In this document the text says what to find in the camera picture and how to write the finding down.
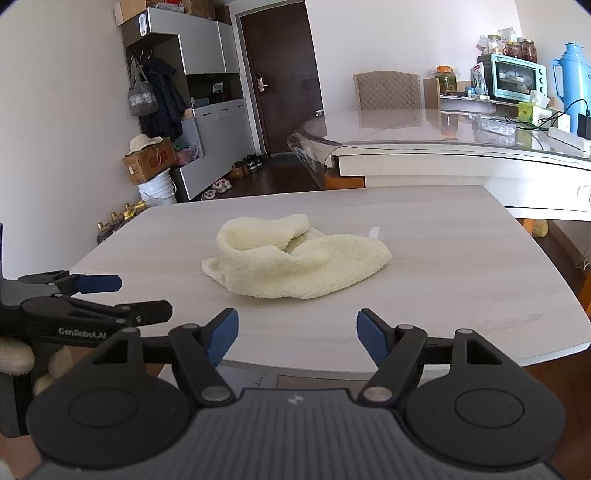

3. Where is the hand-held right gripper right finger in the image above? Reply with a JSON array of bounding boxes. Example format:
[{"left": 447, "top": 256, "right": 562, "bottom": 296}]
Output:
[{"left": 356, "top": 308, "right": 509, "bottom": 407}]

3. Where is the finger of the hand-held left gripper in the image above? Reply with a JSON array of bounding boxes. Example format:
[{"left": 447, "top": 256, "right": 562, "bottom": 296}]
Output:
[
  {"left": 23, "top": 295, "right": 174, "bottom": 326},
  {"left": 18, "top": 271, "right": 123, "bottom": 294}
]

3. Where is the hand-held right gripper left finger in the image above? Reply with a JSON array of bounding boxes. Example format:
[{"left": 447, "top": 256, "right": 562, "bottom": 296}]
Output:
[{"left": 90, "top": 308, "right": 240, "bottom": 407}]

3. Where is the cream terry towel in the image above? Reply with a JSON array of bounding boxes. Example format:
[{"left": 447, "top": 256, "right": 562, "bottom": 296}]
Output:
[{"left": 202, "top": 213, "right": 393, "bottom": 301}]

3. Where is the person's left hand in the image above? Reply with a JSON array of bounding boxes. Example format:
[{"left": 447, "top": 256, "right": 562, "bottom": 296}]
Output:
[{"left": 0, "top": 338, "right": 74, "bottom": 397}]

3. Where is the cluster of cooking oil bottles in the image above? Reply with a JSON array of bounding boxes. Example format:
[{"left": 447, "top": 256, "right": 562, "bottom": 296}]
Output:
[{"left": 95, "top": 200, "right": 148, "bottom": 245}]

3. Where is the white plastic bucket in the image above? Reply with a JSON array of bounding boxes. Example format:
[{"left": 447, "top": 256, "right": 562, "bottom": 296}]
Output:
[{"left": 137, "top": 168, "right": 177, "bottom": 206}]

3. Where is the red printed cardboard box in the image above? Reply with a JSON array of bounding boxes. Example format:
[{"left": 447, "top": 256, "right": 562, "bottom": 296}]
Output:
[{"left": 122, "top": 137, "right": 177, "bottom": 185}]

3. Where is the straw hat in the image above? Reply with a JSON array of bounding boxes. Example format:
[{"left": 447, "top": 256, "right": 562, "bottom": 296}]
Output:
[{"left": 126, "top": 135, "right": 163, "bottom": 157}]

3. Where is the row of shoes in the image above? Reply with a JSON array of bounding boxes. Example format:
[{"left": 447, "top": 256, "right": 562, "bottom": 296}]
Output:
[{"left": 201, "top": 154, "right": 264, "bottom": 201}]

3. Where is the colourful clothes pile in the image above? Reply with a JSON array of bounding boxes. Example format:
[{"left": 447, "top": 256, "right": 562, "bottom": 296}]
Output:
[{"left": 173, "top": 142, "right": 202, "bottom": 168}]

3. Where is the orange wooden stool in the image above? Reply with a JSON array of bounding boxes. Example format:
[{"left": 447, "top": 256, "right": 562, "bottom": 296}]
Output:
[{"left": 325, "top": 167, "right": 366, "bottom": 190}]

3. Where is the white glass-topped dining table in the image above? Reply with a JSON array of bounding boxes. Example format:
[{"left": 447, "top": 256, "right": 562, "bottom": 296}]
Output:
[{"left": 286, "top": 107, "right": 591, "bottom": 222}]

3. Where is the grey hanging handbag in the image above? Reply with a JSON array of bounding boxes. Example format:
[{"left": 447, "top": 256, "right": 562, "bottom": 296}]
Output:
[{"left": 128, "top": 58, "right": 159, "bottom": 116}]

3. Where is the dark hanging coat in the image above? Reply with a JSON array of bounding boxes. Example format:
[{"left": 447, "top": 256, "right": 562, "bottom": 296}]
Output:
[{"left": 141, "top": 58, "right": 188, "bottom": 141}]

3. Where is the clear plastic container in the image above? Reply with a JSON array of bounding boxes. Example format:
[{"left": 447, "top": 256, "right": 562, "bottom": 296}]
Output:
[{"left": 473, "top": 115, "right": 517, "bottom": 134}]

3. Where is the beige quilted chair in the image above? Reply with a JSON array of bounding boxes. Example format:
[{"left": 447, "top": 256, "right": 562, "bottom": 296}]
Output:
[{"left": 353, "top": 71, "right": 422, "bottom": 110}]

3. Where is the orange-lidded pickle jar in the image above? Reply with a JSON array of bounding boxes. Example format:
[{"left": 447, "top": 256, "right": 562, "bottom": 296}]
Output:
[{"left": 435, "top": 65, "right": 458, "bottom": 94}]

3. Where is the grey hallway cabinet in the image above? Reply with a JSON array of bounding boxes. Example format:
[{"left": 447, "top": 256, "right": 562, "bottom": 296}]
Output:
[{"left": 122, "top": 7, "right": 257, "bottom": 201}]

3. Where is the dark brown door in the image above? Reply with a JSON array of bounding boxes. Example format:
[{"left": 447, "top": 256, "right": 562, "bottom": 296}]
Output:
[{"left": 238, "top": 0, "right": 324, "bottom": 155}]

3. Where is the green tissue box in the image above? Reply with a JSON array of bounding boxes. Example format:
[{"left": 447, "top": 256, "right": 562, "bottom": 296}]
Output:
[{"left": 518, "top": 90, "right": 552, "bottom": 123}]

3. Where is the plain cardboard box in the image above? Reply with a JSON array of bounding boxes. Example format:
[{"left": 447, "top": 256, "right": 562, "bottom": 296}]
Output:
[{"left": 114, "top": 0, "right": 147, "bottom": 26}]

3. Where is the white power strip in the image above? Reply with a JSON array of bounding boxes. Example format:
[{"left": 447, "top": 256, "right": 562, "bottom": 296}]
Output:
[{"left": 547, "top": 127, "right": 591, "bottom": 158}]

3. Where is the blue white snack bag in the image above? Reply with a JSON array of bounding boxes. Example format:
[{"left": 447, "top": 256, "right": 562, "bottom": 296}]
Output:
[{"left": 471, "top": 65, "right": 491, "bottom": 97}]

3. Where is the teal toaster oven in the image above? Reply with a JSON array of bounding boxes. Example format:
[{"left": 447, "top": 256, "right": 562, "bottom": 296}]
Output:
[{"left": 477, "top": 53, "right": 548, "bottom": 103}]

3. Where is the small brown carton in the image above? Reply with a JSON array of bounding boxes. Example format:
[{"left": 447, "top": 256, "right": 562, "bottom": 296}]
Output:
[{"left": 190, "top": 0, "right": 232, "bottom": 24}]

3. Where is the blue thermos flask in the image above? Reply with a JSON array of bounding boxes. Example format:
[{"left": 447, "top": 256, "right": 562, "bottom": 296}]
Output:
[{"left": 553, "top": 42, "right": 591, "bottom": 116}]

